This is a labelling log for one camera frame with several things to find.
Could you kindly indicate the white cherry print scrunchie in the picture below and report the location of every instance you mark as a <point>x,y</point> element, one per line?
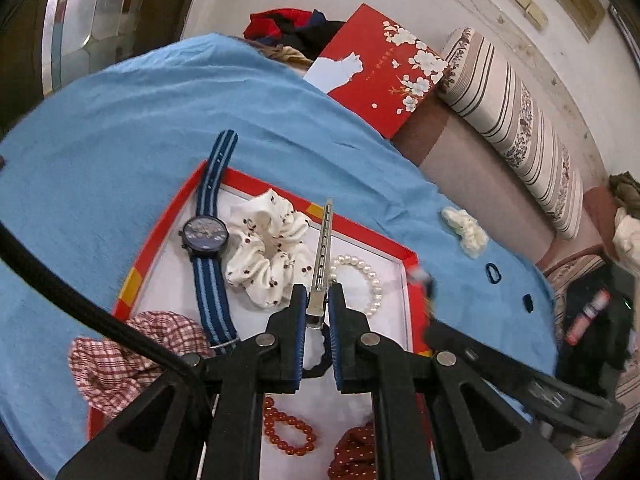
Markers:
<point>265,250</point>

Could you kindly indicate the dark cloth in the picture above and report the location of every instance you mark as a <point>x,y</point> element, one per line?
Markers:
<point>595,360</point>

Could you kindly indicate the red box tray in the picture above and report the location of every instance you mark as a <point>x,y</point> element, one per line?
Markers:
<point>170,285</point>

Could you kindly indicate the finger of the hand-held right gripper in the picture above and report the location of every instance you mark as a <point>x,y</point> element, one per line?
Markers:
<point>500,375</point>

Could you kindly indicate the pile of dark clothes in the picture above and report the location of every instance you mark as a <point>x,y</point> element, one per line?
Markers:
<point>300,30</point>

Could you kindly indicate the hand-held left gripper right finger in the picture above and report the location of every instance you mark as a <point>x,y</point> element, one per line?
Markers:
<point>337,340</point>

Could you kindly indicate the metal hair clip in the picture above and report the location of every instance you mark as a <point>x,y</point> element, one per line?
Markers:
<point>320,260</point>

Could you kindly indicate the red white bottle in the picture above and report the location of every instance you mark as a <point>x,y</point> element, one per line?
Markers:
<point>587,317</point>

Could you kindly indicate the red plaid scrunchie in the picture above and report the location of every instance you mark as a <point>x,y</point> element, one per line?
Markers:
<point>115,355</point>

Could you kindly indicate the red floral gift box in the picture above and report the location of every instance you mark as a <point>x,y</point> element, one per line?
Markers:
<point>370,85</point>

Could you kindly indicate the red polka dot scrunchie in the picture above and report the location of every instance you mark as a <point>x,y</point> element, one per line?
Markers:
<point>355,450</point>

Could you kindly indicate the cream scrunchie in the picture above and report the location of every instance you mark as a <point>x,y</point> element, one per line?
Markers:
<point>465,230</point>

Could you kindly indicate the pink quilted sofa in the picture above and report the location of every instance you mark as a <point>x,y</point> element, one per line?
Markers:
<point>475,170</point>

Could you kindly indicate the metal door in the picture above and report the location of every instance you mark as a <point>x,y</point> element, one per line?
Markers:
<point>90,15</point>

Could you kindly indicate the olive cloth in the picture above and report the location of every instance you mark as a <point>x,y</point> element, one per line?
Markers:
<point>627,190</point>

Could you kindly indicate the blue blanket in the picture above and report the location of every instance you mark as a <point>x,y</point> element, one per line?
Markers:
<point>125,110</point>

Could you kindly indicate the white cloth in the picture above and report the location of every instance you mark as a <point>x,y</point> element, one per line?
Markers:
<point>629,240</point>

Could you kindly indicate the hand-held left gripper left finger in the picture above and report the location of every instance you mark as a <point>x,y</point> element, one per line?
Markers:
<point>298,340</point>

